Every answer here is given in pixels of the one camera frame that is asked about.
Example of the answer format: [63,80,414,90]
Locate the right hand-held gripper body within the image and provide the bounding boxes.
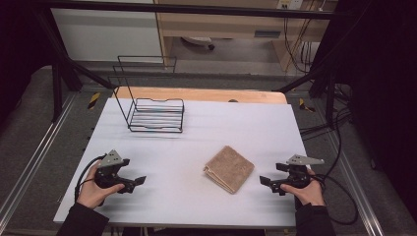
[270,153,326,197]

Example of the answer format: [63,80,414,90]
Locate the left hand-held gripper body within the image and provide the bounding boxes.
[93,149,136,195]

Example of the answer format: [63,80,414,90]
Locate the person's right hand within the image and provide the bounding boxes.
[279,167,327,207]

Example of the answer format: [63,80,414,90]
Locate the person's left hand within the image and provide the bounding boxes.
[76,162,126,210]

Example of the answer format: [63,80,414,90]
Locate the folded beige towel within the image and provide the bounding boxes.
[203,145,256,195]

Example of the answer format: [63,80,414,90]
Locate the yellow black tape marker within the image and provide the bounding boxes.
[298,97,317,113]
[87,91,101,111]

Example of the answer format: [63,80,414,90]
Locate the wooden board under table top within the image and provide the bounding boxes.
[112,86,288,105]

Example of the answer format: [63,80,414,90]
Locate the white cabinet panel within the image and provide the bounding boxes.
[50,0,165,63]

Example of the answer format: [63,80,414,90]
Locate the white chair base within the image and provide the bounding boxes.
[180,35,216,51]

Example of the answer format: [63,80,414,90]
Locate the light wooden desk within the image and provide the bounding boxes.
[153,0,338,72]

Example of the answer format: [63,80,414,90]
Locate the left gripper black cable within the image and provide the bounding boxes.
[74,153,108,203]

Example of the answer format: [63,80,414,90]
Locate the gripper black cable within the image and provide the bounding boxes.
[309,106,359,226]
[74,153,108,203]

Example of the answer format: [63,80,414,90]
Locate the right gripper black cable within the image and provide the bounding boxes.
[309,106,359,226]

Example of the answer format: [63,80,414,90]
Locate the black wire rack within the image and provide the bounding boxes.
[107,55,186,134]

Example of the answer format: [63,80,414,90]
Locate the aluminium rail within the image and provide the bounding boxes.
[323,127,387,236]
[0,92,80,227]

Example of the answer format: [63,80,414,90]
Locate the hanging black cables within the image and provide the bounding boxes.
[282,13,321,75]

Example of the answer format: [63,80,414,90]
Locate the white wall socket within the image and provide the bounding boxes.
[276,0,305,11]

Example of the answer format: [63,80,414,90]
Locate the black metal frame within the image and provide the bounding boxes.
[30,0,362,129]

